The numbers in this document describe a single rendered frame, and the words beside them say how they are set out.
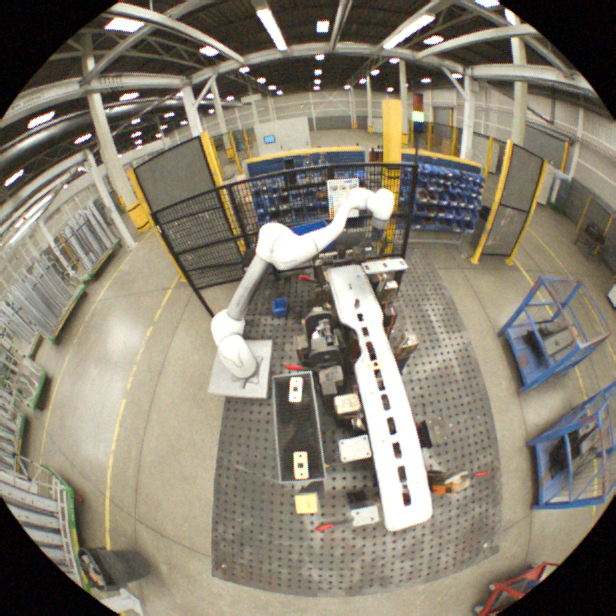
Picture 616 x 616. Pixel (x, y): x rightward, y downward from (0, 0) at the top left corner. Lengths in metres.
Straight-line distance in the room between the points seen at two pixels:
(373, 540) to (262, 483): 0.64
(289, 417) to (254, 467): 0.57
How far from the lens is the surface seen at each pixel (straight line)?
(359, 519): 0.83
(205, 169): 2.63
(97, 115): 8.41
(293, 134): 7.16
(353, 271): 1.30
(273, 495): 1.21
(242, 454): 1.25
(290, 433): 0.71
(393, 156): 1.58
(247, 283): 1.08
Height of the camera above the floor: 1.85
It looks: 50 degrees down
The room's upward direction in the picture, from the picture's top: 10 degrees counter-clockwise
